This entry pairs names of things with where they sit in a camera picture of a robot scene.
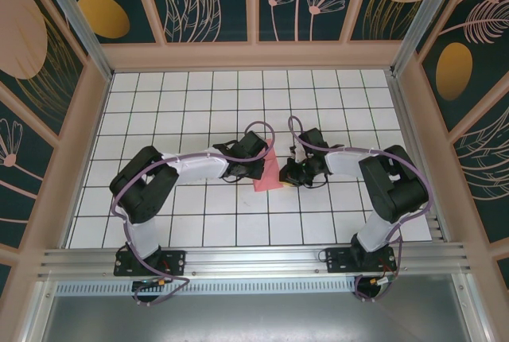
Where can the pink paper sheet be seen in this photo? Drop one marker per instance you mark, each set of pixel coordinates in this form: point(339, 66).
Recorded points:
point(272, 171)

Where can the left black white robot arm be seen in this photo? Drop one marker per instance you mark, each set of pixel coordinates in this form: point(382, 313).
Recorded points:
point(139, 191)

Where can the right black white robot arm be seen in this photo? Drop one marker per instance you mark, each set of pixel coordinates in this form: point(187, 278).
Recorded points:
point(393, 191)

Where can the grey metal sheet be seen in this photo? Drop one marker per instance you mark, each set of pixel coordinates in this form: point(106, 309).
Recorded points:
point(254, 318)

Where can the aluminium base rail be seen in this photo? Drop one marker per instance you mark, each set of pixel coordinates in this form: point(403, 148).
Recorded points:
point(254, 260)

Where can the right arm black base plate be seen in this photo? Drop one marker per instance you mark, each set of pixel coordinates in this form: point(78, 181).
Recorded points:
point(338, 260)

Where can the aluminium side rail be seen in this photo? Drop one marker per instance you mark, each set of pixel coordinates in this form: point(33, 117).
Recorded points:
point(405, 119)

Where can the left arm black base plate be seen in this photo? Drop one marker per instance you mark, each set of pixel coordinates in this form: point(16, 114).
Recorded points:
point(175, 262)

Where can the aluminium frame post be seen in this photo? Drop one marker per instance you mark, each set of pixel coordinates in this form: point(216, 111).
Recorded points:
point(429, 12)
point(79, 28)

